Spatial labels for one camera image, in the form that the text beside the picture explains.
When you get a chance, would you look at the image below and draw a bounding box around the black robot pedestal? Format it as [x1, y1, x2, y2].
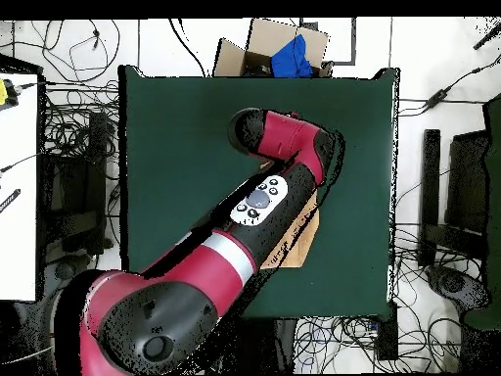
[234, 317, 298, 375]

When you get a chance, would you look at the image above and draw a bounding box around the black floor frame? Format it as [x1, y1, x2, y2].
[298, 17, 357, 67]

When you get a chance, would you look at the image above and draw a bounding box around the black cable tangle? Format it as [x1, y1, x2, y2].
[392, 222, 465, 373]
[41, 79, 119, 162]

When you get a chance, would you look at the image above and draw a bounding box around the black equipment stand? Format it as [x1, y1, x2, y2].
[38, 111, 110, 256]

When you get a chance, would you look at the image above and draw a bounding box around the white table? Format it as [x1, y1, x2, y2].
[0, 71, 40, 303]

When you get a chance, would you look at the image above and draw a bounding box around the black box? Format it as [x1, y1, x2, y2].
[376, 305, 399, 361]

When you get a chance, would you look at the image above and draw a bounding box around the yellow black tool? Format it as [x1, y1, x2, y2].
[0, 78, 20, 108]

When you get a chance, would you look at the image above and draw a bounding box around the black rod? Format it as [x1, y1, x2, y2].
[472, 23, 501, 51]

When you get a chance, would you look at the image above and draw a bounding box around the dark green draped cloth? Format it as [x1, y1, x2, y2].
[463, 95, 501, 330]

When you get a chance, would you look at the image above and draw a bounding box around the orange terry towel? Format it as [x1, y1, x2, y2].
[258, 159, 320, 270]

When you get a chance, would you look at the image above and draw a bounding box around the blue cloth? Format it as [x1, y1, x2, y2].
[270, 33, 314, 78]

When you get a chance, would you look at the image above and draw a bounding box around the black upright post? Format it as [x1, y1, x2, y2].
[417, 128, 441, 267]

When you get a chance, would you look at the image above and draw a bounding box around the black power adapter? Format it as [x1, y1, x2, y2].
[424, 87, 452, 112]

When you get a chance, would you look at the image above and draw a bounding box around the black bar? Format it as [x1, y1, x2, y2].
[0, 188, 22, 214]

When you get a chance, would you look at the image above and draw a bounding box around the dark green table cloth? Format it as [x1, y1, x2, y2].
[117, 65, 401, 319]

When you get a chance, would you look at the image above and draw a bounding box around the brown cardboard box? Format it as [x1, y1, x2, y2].
[212, 18, 335, 78]

